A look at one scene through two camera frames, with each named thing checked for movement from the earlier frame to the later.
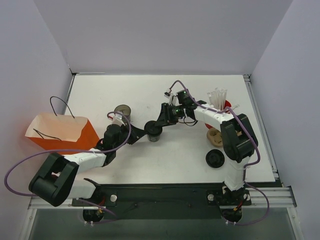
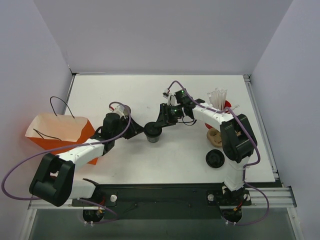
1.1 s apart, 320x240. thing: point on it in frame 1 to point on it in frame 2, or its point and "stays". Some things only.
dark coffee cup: x=153 y=139 stays
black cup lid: x=151 y=129 stays
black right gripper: x=164 y=114 stays
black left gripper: x=130 y=132 to x=131 y=127
